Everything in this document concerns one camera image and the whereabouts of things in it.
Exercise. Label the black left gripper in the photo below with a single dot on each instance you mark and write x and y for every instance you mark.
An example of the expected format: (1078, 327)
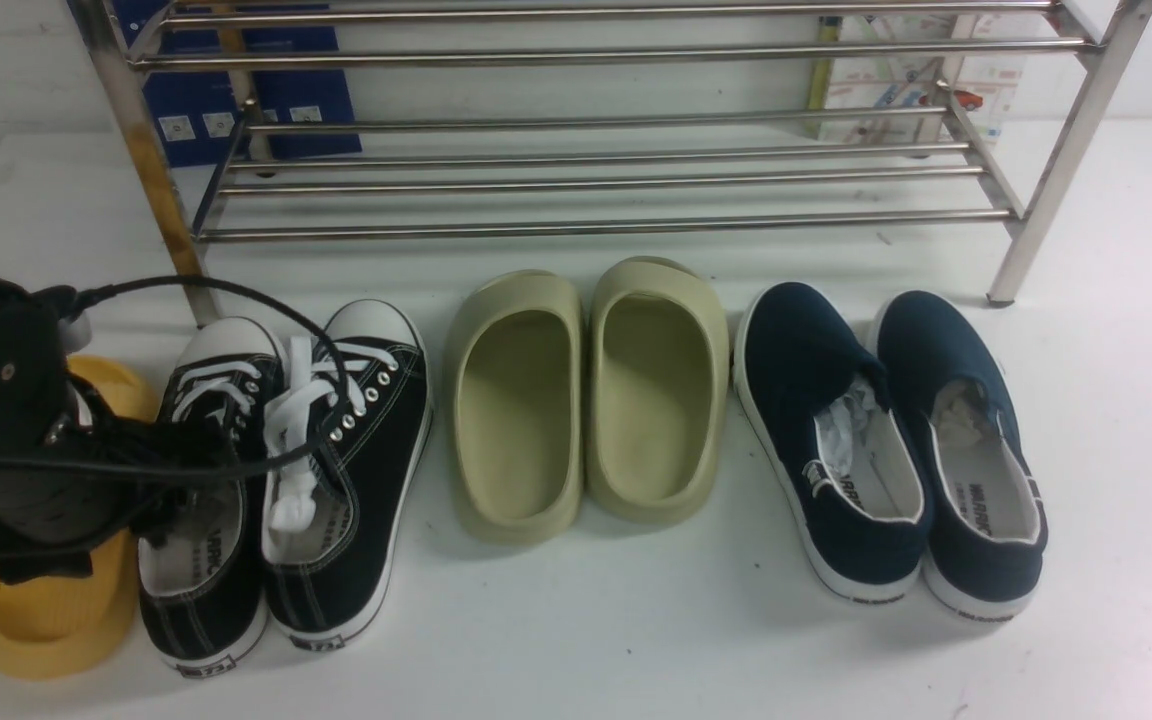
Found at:
(73, 473)

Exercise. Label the black canvas sneaker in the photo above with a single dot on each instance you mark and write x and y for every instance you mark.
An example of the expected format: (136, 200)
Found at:
(330, 521)
(201, 576)

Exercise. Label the blue box behind rack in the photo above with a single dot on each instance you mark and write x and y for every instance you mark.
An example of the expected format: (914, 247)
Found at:
(195, 113)

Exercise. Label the stainless steel shoe rack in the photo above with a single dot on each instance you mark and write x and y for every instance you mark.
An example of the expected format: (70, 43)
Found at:
(122, 69)

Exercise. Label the navy slip-on shoe left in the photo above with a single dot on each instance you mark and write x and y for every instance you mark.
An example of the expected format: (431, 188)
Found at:
(821, 405)

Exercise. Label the navy slip-on shoe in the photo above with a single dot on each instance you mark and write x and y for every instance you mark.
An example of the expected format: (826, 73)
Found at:
(821, 405)
(984, 555)

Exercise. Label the navy slip-on shoe right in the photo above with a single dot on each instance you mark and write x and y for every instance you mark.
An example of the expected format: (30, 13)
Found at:
(984, 555)

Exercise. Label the yellow ribbed slipper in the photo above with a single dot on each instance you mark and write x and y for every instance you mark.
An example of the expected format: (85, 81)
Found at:
(63, 613)

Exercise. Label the olive green slipper left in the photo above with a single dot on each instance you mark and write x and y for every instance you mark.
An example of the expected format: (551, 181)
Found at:
(512, 373)

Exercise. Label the olive green slipper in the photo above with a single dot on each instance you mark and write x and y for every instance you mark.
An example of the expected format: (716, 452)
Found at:
(659, 374)
(512, 373)

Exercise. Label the olive green slipper right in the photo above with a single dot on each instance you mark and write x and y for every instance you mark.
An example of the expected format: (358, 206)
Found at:
(659, 374)

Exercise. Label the white printed cardboard box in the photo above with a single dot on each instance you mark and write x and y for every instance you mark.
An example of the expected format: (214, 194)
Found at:
(984, 85)

